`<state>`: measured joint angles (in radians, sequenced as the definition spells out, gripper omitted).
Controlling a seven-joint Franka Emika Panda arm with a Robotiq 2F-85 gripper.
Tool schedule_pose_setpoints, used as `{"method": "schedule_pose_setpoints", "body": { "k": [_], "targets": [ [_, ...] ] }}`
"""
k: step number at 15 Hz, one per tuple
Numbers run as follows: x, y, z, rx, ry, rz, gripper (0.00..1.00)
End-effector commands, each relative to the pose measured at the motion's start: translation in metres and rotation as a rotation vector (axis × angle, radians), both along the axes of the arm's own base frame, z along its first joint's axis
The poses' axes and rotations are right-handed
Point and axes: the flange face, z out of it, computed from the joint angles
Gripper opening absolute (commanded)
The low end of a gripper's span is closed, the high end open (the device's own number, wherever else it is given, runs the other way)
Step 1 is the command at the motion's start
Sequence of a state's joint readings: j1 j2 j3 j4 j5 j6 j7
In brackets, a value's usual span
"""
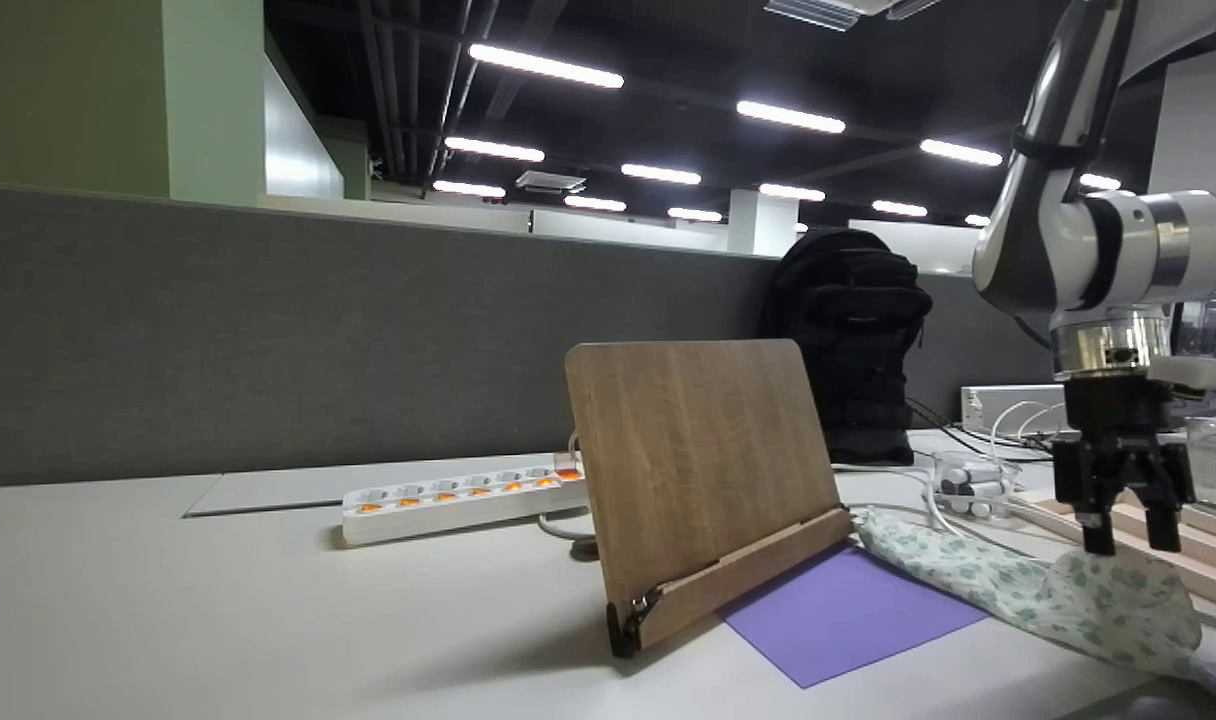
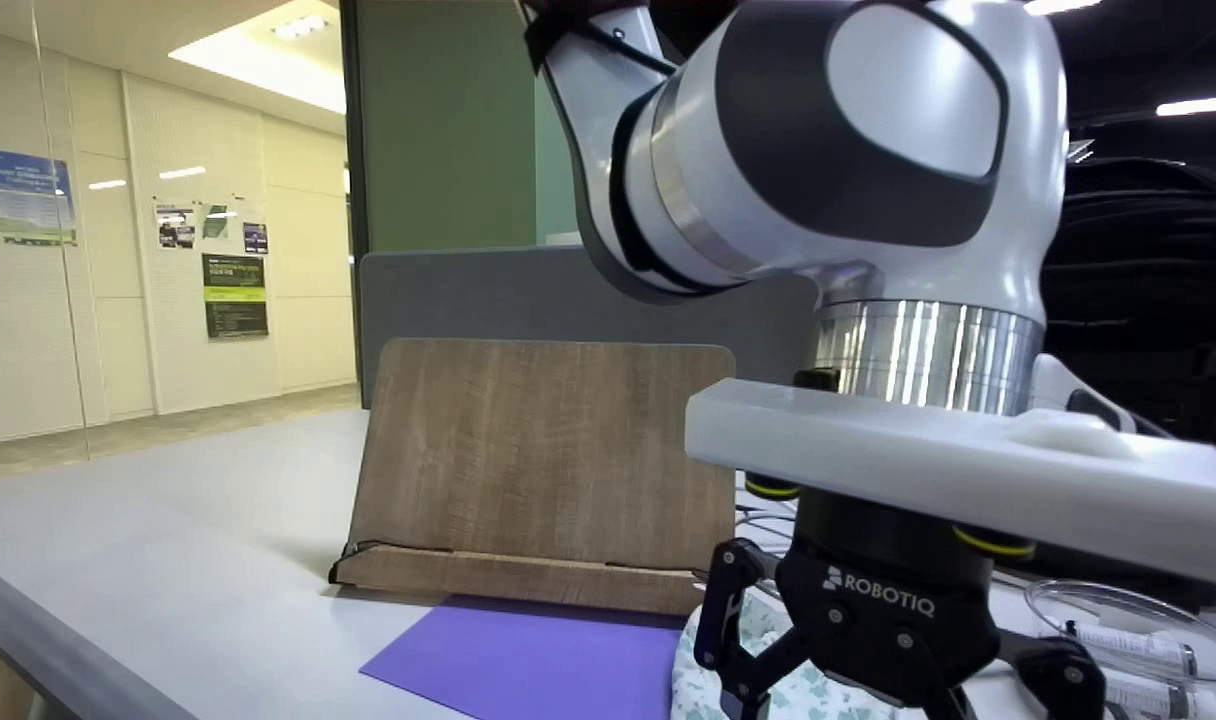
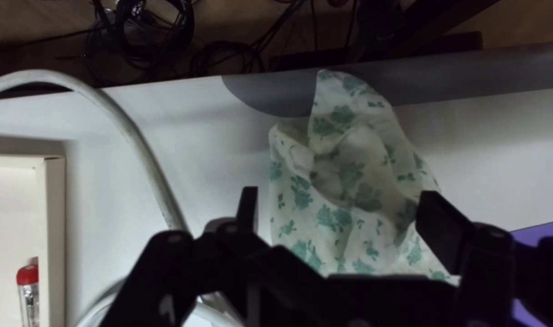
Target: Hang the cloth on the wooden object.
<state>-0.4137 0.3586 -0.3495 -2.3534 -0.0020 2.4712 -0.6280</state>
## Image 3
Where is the black cable bundle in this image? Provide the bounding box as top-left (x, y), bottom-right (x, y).
top-left (83, 0), bottom-right (267, 82)

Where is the purple paper sheet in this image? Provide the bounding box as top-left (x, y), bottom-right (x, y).
top-left (507, 216), bottom-right (553, 327)

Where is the thick white cable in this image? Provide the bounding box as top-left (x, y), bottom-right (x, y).
top-left (0, 67), bottom-right (243, 327)

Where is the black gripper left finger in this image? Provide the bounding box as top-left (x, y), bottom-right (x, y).
top-left (98, 185), bottom-right (329, 327)

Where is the white shelf frame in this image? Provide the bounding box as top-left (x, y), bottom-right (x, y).
top-left (0, 135), bottom-right (68, 327)

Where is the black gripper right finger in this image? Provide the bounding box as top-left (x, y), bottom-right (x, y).
top-left (412, 189), bottom-right (553, 327)

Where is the white green floral cloth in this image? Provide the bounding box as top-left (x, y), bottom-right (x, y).
top-left (265, 67), bottom-right (461, 287)

